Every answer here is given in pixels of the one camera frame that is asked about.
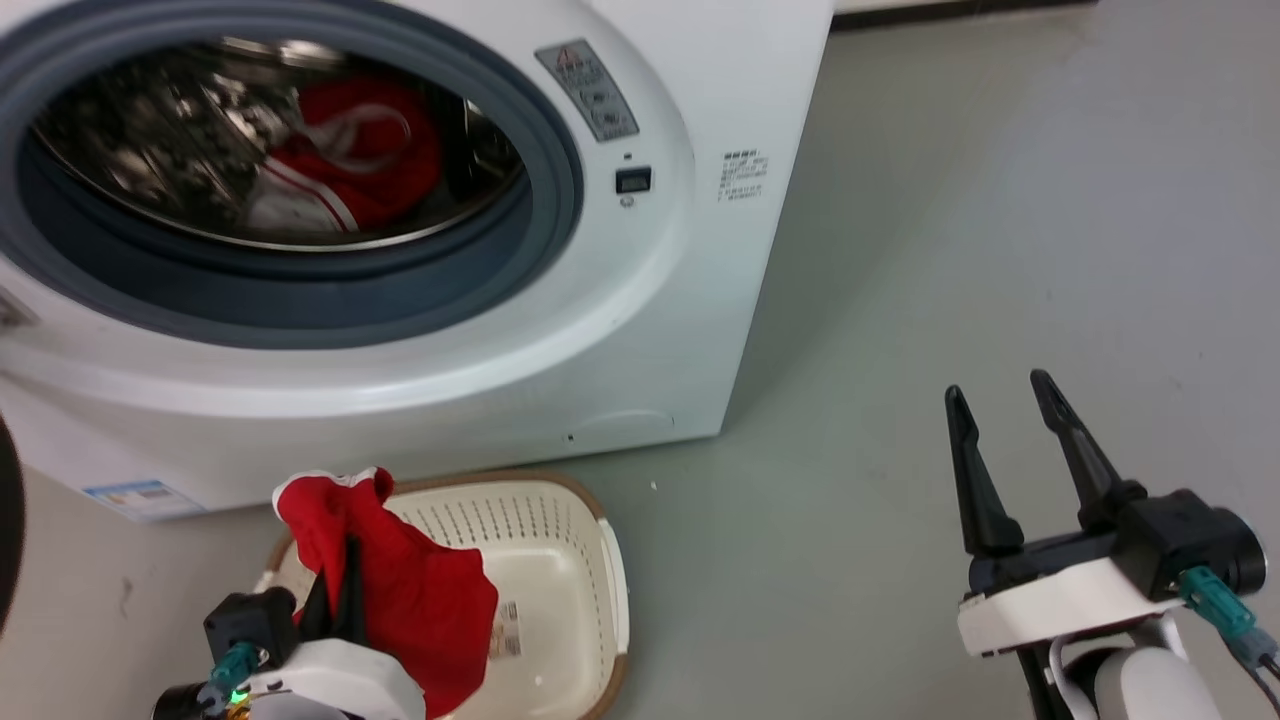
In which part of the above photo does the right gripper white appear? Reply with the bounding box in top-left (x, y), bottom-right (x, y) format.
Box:
top-left (944, 369), bottom-right (1187, 658)

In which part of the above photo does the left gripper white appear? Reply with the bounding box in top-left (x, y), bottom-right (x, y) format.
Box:
top-left (238, 538), bottom-right (427, 720)

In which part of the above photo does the red cloth garment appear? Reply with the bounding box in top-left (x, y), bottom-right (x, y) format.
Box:
top-left (273, 467), bottom-right (500, 719)

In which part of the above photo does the cream plastic laundry basket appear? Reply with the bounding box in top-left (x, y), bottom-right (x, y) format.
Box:
top-left (253, 470), bottom-right (631, 720)

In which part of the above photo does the dark washing machine door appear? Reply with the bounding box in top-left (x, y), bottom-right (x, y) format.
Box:
top-left (0, 415), bottom-right (27, 641)

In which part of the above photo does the white front-load washing machine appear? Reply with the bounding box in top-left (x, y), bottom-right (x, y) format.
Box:
top-left (0, 0), bottom-right (836, 523)

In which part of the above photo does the white barcode label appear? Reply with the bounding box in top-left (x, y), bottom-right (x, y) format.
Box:
top-left (488, 600), bottom-right (523, 661)

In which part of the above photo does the blue energy label sticker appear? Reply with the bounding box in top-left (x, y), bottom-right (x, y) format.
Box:
top-left (83, 480), bottom-right (206, 522)

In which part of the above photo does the red and white garment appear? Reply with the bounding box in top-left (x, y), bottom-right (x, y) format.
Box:
top-left (245, 78), bottom-right (444, 236)

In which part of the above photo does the grey warning sticker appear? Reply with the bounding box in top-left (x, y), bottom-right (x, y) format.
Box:
top-left (534, 39), bottom-right (641, 144)

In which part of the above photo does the left gripper green-plug cable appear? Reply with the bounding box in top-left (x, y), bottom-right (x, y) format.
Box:
top-left (197, 640), bottom-right (263, 717)

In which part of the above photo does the gripper green-plug cable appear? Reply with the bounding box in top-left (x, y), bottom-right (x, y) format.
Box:
top-left (197, 640), bottom-right (263, 717)
top-left (1178, 565), bottom-right (1280, 713)

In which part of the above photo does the right gripper green-plug cable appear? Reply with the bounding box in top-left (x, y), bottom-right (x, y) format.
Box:
top-left (1178, 565), bottom-right (1280, 713)

